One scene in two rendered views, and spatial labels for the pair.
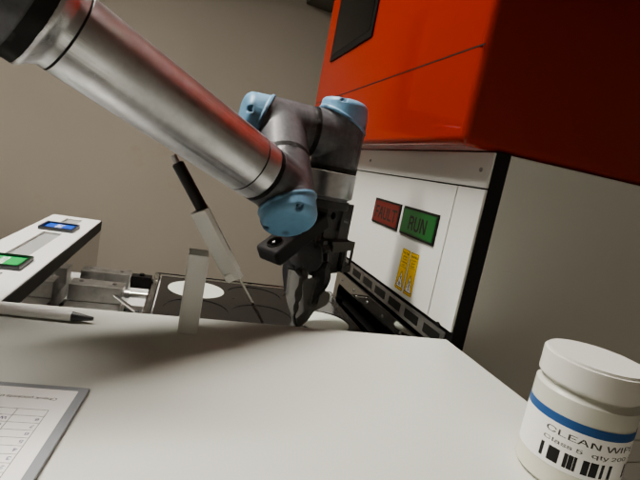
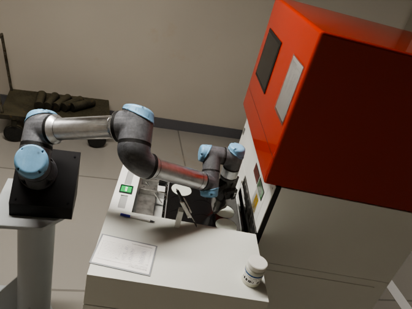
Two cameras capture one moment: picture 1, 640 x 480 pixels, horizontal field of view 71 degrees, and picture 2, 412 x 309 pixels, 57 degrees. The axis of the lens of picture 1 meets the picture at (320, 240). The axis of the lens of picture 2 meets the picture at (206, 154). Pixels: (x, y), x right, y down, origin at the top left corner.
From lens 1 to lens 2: 1.12 m
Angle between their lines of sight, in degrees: 21
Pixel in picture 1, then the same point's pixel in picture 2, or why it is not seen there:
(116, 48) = (165, 174)
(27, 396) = (147, 247)
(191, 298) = (178, 221)
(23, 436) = (149, 256)
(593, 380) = (251, 267)
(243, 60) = not seen: outside the picture
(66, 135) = (113, 22)
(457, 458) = (227, 273)
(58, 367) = (150, 238)
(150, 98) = (171, 180)
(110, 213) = (137, 71)
